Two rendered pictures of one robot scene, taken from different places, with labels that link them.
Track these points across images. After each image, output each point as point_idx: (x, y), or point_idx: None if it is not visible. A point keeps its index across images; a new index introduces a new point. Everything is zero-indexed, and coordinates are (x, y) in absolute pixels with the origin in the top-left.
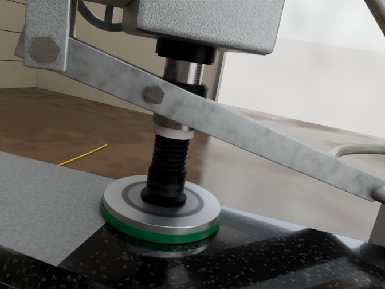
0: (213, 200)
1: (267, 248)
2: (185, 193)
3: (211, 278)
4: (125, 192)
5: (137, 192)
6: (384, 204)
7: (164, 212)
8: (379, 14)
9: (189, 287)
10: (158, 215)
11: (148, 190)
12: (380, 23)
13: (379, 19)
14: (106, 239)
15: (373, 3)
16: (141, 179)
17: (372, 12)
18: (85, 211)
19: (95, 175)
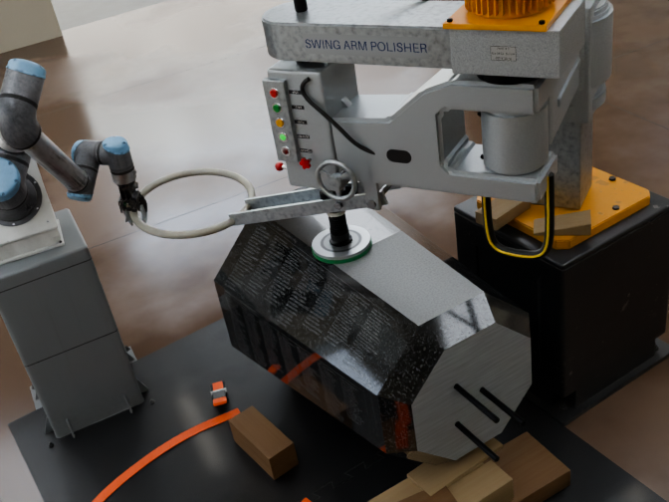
0: (319, 235)
1: (321, 223)
2: (327, 241)
3: (357, 218)
4: (355, 245)
5: (350, 244)
6: (23, 324)
7: (350, 232)
8: (55, 154)
9: (367, 217)
10: (354, 231)
11: (345, 241)
12: (57, 161)
13: (56, 158)
14: (378, 236)
15: (50, 149)
16: (337, 253)
17: (49, 157)
18: (376, 250)
19: (351, 275)
